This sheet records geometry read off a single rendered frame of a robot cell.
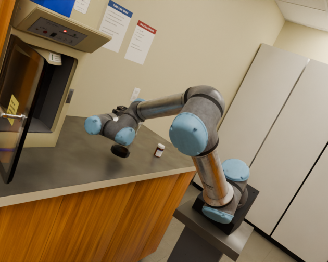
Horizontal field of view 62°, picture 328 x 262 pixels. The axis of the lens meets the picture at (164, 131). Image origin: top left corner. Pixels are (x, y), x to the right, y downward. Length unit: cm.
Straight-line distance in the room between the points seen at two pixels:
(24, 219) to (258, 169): 302
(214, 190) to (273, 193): 276
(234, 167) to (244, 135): 261
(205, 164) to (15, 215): 68
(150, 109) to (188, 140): 32
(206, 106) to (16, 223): 79
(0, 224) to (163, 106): 69
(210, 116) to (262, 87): 299
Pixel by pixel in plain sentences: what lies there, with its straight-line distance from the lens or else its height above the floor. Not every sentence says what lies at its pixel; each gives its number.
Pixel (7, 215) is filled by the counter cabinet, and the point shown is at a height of 83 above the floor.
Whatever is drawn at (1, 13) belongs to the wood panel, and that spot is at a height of 145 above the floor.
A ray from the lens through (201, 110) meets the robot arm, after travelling 77.
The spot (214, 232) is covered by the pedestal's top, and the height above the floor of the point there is 94.
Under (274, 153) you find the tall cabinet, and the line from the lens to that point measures 365.
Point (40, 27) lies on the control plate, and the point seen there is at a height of 144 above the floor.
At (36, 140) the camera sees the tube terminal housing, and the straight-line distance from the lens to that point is 132.
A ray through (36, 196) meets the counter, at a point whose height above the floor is 92.
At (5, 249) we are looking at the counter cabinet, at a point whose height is 67.
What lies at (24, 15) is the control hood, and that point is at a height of 146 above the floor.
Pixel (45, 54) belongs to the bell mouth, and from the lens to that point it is 120.
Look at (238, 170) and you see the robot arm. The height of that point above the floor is 124.
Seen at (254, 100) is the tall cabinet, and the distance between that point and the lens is 375.
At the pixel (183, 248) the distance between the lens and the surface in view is 140.
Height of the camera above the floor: 152
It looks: 14 degrees down
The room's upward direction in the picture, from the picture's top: 24 degrees clockwise
